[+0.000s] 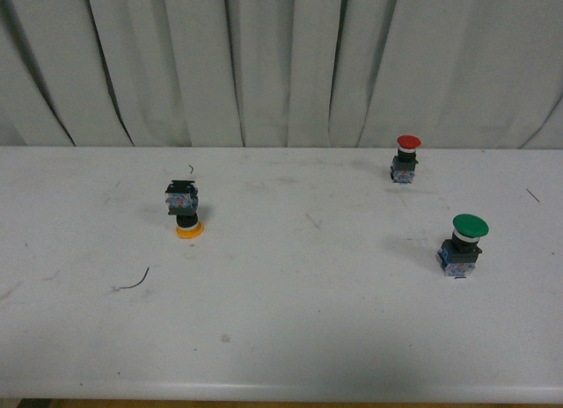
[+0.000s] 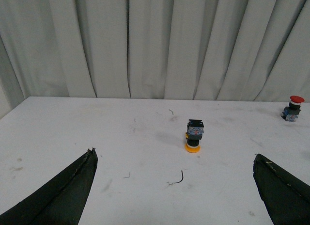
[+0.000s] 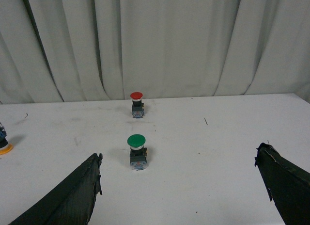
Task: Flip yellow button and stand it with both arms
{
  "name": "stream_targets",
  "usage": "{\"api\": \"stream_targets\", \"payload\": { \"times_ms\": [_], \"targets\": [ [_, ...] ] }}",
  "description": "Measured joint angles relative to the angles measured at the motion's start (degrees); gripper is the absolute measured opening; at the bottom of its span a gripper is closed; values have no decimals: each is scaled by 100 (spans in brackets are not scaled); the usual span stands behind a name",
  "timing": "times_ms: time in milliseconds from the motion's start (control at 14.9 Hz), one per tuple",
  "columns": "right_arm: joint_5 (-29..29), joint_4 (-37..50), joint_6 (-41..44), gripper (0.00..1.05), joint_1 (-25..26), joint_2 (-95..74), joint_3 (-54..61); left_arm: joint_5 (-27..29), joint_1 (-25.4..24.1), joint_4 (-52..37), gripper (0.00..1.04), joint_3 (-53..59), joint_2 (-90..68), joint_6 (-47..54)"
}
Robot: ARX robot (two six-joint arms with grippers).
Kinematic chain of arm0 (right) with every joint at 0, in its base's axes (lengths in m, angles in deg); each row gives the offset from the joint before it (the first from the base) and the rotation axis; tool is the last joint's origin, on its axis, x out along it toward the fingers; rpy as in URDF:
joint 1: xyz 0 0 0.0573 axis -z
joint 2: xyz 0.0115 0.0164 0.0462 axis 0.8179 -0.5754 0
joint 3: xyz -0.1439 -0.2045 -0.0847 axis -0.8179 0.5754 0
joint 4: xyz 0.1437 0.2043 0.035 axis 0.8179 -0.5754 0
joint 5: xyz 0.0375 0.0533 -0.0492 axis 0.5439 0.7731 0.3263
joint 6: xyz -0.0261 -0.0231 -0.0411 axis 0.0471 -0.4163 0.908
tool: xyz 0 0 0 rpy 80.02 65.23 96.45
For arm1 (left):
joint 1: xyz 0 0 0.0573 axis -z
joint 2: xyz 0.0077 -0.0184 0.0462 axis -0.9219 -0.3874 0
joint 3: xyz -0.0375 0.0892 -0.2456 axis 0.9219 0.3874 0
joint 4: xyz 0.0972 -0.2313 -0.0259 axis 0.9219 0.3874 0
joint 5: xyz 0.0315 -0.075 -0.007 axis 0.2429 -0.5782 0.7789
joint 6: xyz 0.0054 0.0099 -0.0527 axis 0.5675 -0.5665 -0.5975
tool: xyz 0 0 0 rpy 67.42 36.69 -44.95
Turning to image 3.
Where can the red mushroom push button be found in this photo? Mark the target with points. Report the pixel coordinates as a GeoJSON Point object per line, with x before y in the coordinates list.
{"type": "Point", "coordinates": [137, 105]}

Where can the green mushroom push button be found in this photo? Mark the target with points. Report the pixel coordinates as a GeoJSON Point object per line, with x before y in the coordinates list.
{"type": "Point", "coordinates": [138, 153]}

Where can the yellow mushroom push button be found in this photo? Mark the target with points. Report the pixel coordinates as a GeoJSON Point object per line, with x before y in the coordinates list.
{"type": "Point", "coordinates": [5, 146]}

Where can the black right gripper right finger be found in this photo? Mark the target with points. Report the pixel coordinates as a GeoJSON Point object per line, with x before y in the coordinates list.
{"type": "Point", "coordinates": [287, 185]}

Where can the white curtain backdrop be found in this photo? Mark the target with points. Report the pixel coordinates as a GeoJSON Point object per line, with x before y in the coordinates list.
{"type": "Point", "coordinates": [86, 50]}

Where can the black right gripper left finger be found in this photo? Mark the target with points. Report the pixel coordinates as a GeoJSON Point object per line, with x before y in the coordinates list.
{"type": "Point", "coordinates": [71, 202]}

